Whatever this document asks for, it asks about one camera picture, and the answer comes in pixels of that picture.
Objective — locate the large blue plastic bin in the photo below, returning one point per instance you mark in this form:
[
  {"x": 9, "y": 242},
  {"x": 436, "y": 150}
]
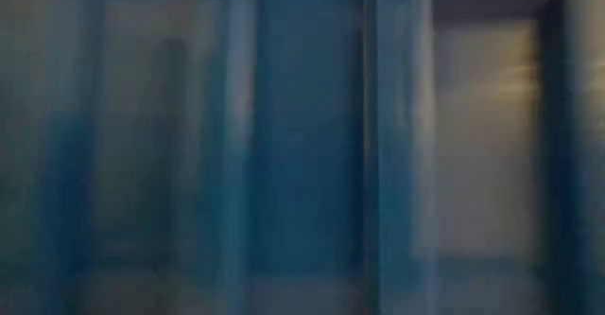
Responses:
[{"x": 307, "y": 140}]

